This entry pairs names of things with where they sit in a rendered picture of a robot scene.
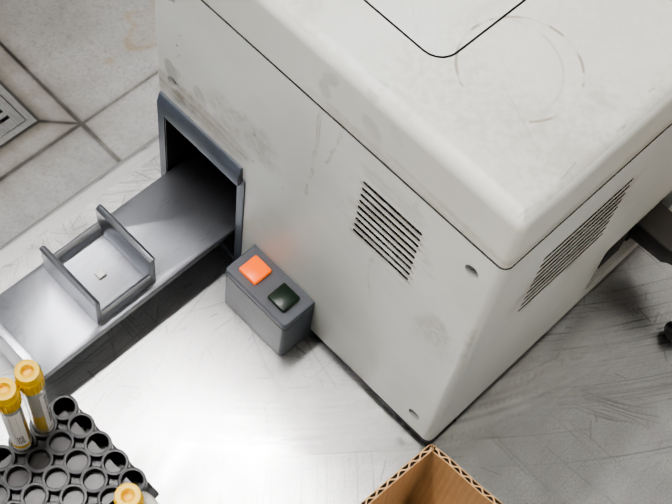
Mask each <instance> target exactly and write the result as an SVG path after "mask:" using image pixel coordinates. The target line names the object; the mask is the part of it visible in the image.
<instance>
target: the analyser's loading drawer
mask: <svg viewBox="0 0 672 504"><path fill-rule="evenodd" d="M236 197H237V186H236V185H235V184H234V183H233V182H232V181H231V180H230V179H229V178H228V177H227V176H226V175H225V174H224V173H222V172H221V171H220V170H219V169H218V168H217V167H216V166H215V165H214V164H213V163H212V162H211V161H210V160H209V159H208V158H207V157H206V156H205V155H204V154H202V153H201V152H200V151H199V150H197V151H195V152H194V153H192V154H191V155H190V156H188V157H187V158H186V159H184V160H183V161H182V162H180V163H179V164H177V165H176V166H175V167H173V168H172V169H171V170H169V171H168V172H167V173H165V174H164V175H162V176H161V177H160V178H158V179H157V180H156V181H154V182H153V183H151V184H150V185H149V186H147V187H146V188H145V189H143V190H142V191H141V192H139V193H138V194H136V195H135V196H134V197H132V198H131V199H130V200H128V201H127V202H125V203H124V204H123V205H121V206H120V207H119V208H117V209H116V210H115V211H113V212H112V213H109V212H108V211H107V209H106V208H105V207H104V206H103V205H102V204H98V206H97V207H96V216H97V222H96V223H95V224H93V225H92V226H90V227H89V228H88V229H86V230H85V231H84V232H82V233H81V234H79V235H78V236H77V237H75V238H74V239H73V240H71V241H70V242H69V243H67V244H66V245H64V246H63V247H62V248H60V249H59V250H58V251H56V252H55V253H52V252H51V251H50V250H49V249H48V248H47V247H46V246H41V247H40V248H39V250H40V251H41V254H42V259H43V263H42V264H41V265H39V266H38V267H37V268H35V269H34V270H33V271H31V272H30V273H28V274H27V275H26V276H24V277H23V278H22V279H20V280H19V281H17V282H16V283H15V284H13V285H12V286H11V287H9V288H8V289H7V290H5V291H4V292H2V293H1V294H0V351H1V352H2V353H3V354H4V356H5V357H6V358H7V359H8V360H9V361H10V362H11V363H12V364H13V365H14V366H15V367H16V365H17V364H18V363H19V362H20V361H22V360H26V359H30V360H33V361H35V362H36V363H37V364H38V365H39V367H40V368H41V370H42V371H43V375H44V379H47V378H48V377H49V376H51V375H52V374H53V373H54V372H56V371H57V370H58V369H60V368H61V367H62V366H63V365H65V364H66V363H67V362H69V361H70V360H71V359H72V358H74V357H75V356H76V355H78V354H79V353H80V352H81V351H83V350H84V349H85V348H87V347H88V346H89V345H90V344H92V343H93V342H94V341H96V340H97V339H98V338H99V337H101V336H102V335H103V334H105V333H106V332H107V331H108V330H110V329H111V328H112V327H114V326H115V325H116V324H117V323H119V322H120V321H121V320H123V319H124V318H125V317H126V316H128V315H129V314H130V313H132V312H133V311H134V310H135V309H137V308H138V307H139V306H141V305H142V304H143V303H144V302H146V301H147V300H148V299H150V298H151V297H152V296H153V295H155V294H156V293H157V292H159V291H160V290H161V289H162V288H164V287H165V286H166V285H168V284H169V283H170V282H171V281H173V280H174V279H175V278H177V277H178V276H179V275H180V274H182V273H183V272H184V271H186V270H187V269H188V268H189V267H191V266H192V265H193V264H195V263H196V262H197V261H198V260H200V259H201V258H202V257H204V256H205V255H206V254H207V253H209V252H210V251H211V250H213V249H214V248H215V247H216V246H218V245H219V244H220V243H222V242H223V241H224V240H225V239H227V238H228V237H229V236H231V235H232V234H233V233H234V232H235V219H236ZM100 268H102V269H103V270H104V271H105V272H106V274H107V276H106V277H104V278H103V279H102V280H99V279H98V278H97V277H96V276H95V274H94V273H95V272H96V271H98V270H99V269H100Z"/></svg>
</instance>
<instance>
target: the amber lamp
mask: <svg viewBox="0 0 672 504"><path fill-rule="evenodd" d="M239 270H240V272H241V273H242V274H243V275H244V276H245V277H246V278H247V279H248V280H249V281H251V282H252V283H253V284H254V285H256V284H257V283H258V282H260V281H261V280H262V279H263V278H265V277H266V276H267V275H268V274H270V273H271V269H270V268H269V267H268V266H267V265H266V264H265V263H264V262H263V261H262V260H261V259H260V258H259V257H258V256H257V255H255V256H254V257H253V258H251V259H250V260H249V261H248V262H246V263H245V264H244V265H243V266H241V267H240V268H239Z"/></svg>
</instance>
